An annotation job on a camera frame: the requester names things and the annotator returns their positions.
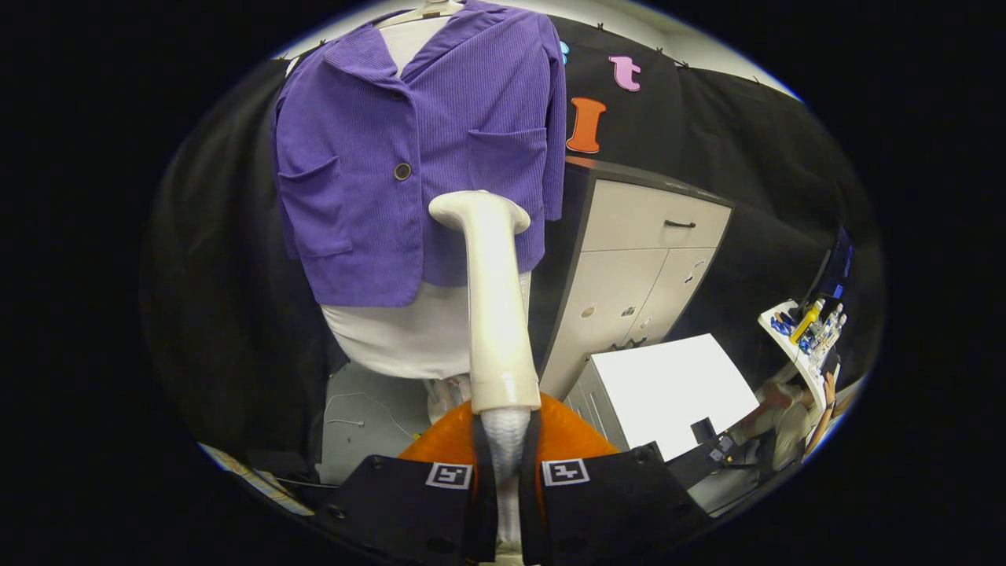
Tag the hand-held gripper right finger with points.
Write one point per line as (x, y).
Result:
(534, 511)

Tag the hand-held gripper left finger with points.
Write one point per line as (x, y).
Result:
(483, 511)

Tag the white garment steamer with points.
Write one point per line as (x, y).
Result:
(495, 314)

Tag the white drawer unit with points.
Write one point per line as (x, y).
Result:
(668, 385)

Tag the small black box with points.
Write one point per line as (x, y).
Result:
(703, 431)

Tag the white mannequin torso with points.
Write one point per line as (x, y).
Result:
(409, 338)

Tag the grey cabinet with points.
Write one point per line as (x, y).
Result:
(629, 275)

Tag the white side table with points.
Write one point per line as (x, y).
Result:
(786, 342)

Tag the yellow bottle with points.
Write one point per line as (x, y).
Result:
(808, 321)

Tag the group of small bottles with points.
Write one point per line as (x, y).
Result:
(825, 334)

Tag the computer monitor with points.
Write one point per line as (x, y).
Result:
(839, 267)

